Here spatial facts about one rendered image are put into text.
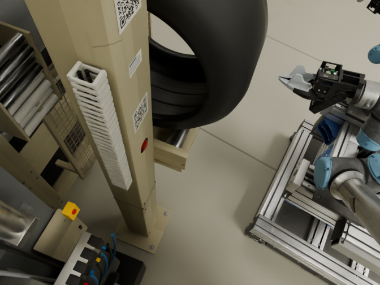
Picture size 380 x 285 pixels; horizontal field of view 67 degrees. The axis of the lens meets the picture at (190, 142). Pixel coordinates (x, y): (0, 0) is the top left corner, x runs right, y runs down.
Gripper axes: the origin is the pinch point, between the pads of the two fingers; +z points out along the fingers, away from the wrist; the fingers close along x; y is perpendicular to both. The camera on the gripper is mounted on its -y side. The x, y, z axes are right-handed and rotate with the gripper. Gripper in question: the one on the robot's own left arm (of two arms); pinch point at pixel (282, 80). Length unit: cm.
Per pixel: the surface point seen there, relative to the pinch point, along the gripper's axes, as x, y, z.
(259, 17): 2.2, 20.1, 10.1
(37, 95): 26, -6, 72
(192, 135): 11.9, -25.4, 24.5
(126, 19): 33, 37, 26
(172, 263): 45, -112, 26
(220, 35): 16.6, 24.3, 15.7
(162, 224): 28, -110, 40
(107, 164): 42, 0, 35
